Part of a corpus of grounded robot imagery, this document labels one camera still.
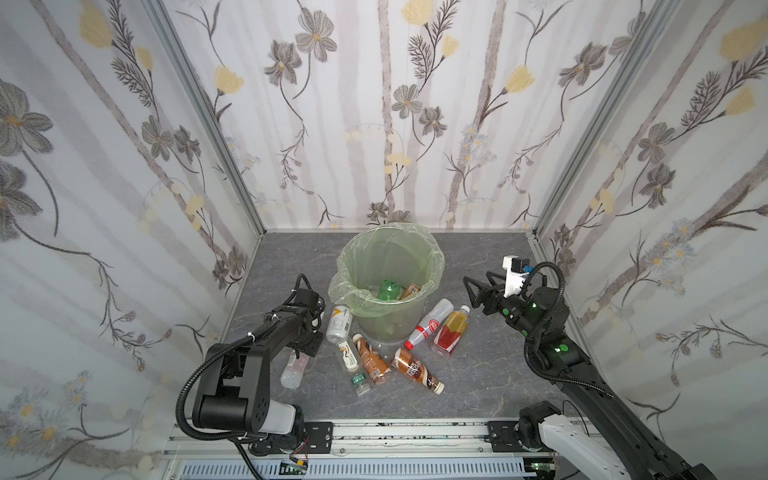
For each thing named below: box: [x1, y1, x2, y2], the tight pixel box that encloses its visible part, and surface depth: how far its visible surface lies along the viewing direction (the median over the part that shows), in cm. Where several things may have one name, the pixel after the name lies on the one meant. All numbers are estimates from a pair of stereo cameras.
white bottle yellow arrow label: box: [326, 305, 353, 344], surface depth 90 cm
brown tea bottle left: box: [352, 333, 391, 384], surface depth 84 cm
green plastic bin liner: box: [328, 223, 445, 317], surface depth 84 cm
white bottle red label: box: [404, 298, 455, 351], surface depth 92 cm
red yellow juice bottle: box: [430, 305, 471, 355], surface depth 89 cm
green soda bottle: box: [378, 279, 401, 301], surface depth 89 cm
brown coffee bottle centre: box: [391, 347, 445, 395], surface depth 82 cm
